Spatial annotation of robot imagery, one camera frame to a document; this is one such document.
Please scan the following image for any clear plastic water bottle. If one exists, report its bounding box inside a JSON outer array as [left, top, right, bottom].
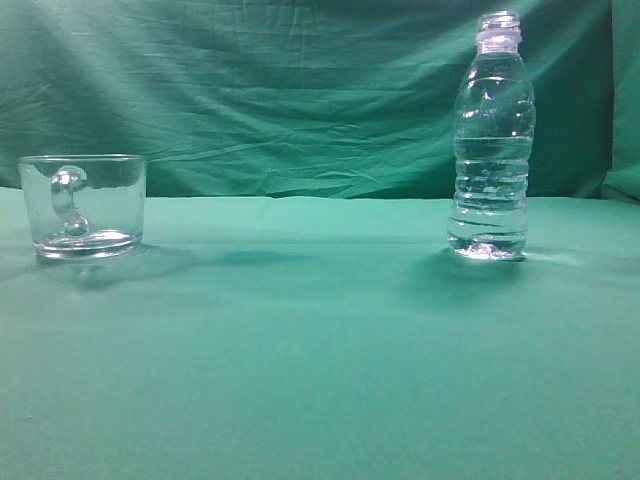
[[447, 11, 536, 261]]

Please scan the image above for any green cloth backdrop and cover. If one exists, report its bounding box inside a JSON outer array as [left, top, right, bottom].
[[1, 1, 639, 479]]

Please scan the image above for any clear glass mug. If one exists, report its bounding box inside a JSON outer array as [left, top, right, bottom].
[[18, 154, 146, 260]]

